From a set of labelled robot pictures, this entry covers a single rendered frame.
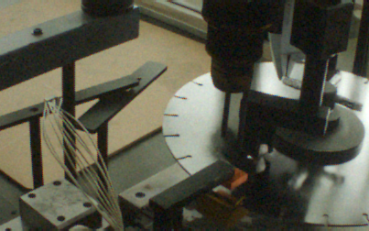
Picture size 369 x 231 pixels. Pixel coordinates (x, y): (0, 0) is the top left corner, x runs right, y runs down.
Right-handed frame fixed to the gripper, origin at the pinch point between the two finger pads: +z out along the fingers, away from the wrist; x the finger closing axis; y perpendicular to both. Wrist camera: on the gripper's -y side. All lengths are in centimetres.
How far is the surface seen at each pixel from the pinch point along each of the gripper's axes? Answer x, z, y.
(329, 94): -4.3, 2.3, 8.2
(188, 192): -21.3, 13.4, 3.6
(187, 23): 50, -13, -45
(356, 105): -3.3, 2.9, 11.2
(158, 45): 42, -7, -45
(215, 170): -17.6, 11.3, 3.7
